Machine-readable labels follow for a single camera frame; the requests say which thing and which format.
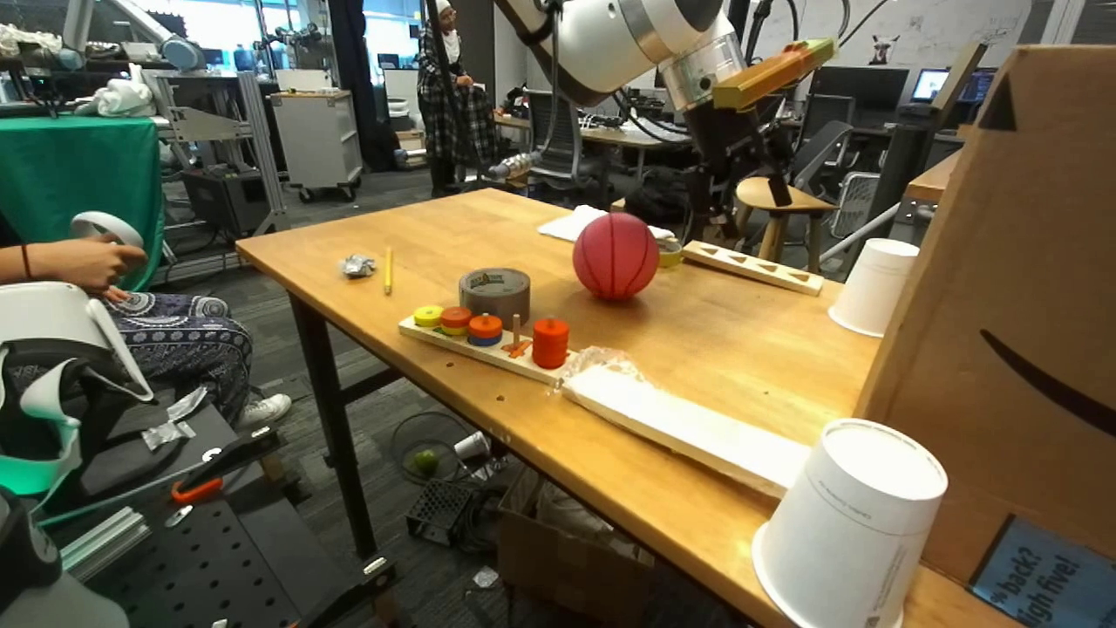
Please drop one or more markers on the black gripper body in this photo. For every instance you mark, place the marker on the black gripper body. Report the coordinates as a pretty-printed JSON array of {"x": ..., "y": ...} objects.
[{"x": 736, "y": 132}]

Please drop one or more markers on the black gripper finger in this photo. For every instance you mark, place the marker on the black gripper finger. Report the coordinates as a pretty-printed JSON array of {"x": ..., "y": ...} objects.
[{"x": 779, "y": 175}]

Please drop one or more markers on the pink mini basketball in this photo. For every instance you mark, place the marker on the pink mini basketball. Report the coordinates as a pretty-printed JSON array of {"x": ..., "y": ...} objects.
[{"x": 615, "y": 255}]

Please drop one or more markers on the white VR controller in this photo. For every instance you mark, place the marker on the white VR controller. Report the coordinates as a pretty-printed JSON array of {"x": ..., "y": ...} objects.
[{"x": 107, "y": 227}]

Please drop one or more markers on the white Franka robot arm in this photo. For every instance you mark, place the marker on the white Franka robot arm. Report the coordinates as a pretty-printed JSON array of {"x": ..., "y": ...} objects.
[{"x": 615, "y": 41}]

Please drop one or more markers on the operator forearm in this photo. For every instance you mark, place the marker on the operator forearm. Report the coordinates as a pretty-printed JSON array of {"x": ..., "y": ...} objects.
[{"x": 20, "y": 263}]

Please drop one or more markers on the green ball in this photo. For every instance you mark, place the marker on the green ball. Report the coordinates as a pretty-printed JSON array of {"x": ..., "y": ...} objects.
[{"x": 426, "y": 462}]

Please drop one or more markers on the operator hand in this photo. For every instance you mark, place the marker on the operator hand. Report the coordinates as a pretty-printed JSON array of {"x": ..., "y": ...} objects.
[{"x": 88, "y": 267}]

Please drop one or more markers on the round wooden stool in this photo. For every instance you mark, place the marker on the round wooden stool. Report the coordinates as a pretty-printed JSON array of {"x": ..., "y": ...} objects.
[{"x": 803, "y": 200}]

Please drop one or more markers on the long wooden peg board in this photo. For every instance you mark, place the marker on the long wooden peg board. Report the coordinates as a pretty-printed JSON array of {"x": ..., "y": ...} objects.
[{"x": 753, "y": 267}]

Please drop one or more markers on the yellow-green clear bowl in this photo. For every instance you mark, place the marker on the yellow-green clear bowl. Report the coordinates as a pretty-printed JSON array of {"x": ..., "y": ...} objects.
[{"x": 670, "y": 249}]

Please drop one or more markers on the white paper cup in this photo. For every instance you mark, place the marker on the white paper cup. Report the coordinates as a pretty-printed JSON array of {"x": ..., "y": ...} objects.
[
  {"x": 876, "y": 291},
  {"x": 850, "y": 524}
]

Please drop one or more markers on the open laptop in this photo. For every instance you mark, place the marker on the open laptop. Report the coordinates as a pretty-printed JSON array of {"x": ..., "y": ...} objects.
[{"x": 935, "y": 85}]

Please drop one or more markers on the white folded paper sheet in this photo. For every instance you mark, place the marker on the white folded paper sheet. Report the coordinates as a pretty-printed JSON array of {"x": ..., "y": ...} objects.
[{"x": 570, "y": 225}]

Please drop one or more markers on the large brown cardboard box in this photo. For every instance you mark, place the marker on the large brown cardboard box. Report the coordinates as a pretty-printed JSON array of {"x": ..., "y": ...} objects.
[{"x": 1022, "y": 267}]

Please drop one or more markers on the white plastic-wrapped wooden plank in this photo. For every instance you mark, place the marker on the white plastic-wrapped wooden plank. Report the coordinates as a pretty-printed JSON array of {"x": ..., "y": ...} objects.
[{"x": 686, "y": 425}]

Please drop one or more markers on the standing person plaid clothes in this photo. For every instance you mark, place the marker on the standing person plaid clothes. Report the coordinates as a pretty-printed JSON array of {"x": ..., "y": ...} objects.
[{"x": 456, "y": 107}]

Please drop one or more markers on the yellow pencil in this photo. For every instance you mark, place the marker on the yellow pencil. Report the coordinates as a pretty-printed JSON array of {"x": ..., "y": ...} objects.
[{"x": 387, "y": 274}]

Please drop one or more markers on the white rolling cart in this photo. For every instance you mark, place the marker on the white rolling cart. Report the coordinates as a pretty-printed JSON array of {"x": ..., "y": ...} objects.
[{"x": 314, "y": 142}]

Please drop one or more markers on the seated person patterned trousers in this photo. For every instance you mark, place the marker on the seated person patterned trousers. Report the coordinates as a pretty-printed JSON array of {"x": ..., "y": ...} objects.
[{"x": 197, "y": 343}]

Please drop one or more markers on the green cloth covered table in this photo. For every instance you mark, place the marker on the green cloth covered table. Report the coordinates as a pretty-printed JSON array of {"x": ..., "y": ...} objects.
[{"x": 80, "y": 175}]

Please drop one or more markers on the black perforated metal plate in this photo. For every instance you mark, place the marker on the black perforated metal plate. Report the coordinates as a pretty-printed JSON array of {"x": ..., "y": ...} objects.
[{"x": 212, "y": 569}]

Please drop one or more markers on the white green plastic device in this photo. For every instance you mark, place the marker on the white green plastic device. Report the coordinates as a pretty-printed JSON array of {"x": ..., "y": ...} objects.
[{"x": 57, "y": 318}]

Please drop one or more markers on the aluminium extrusion bar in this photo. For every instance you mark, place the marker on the aluminium extrusion bar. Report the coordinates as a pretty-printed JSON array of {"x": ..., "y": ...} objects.
[{"x": 107, "y": 543}]

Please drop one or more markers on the tan wrist camera bar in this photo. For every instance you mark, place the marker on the tan wrist camera bar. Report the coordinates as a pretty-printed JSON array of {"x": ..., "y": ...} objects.
[{"x": 769, "y": 74}]

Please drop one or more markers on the grey duct tape roll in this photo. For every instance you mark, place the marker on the grey duct tape roll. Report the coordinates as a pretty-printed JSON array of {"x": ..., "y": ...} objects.
[{"x": 497, "y": 297}]

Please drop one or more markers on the black metal table frame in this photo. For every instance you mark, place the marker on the black metal table frame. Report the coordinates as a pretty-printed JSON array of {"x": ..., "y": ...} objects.
[{"x": 337, "y": 442}]

